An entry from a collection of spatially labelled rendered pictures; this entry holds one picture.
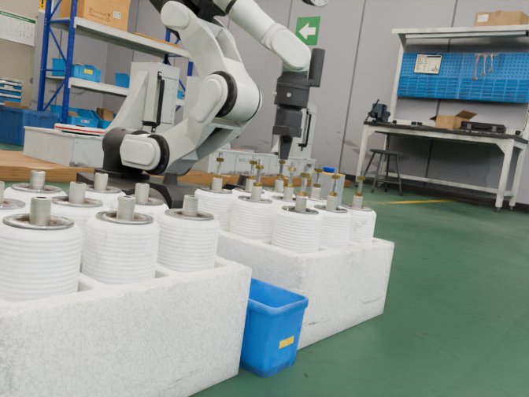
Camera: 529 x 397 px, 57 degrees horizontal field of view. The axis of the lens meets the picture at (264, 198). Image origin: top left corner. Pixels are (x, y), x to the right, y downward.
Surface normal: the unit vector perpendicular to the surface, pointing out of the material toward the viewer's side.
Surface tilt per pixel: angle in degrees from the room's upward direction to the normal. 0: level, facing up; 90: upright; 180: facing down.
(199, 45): 111
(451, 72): 90
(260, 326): 92
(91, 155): 90
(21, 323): 90
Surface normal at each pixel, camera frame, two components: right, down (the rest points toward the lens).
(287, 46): -0.03, 0.11
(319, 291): 0.77, 0.18
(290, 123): 0.24, 0.14
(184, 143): -0.61, 0.01
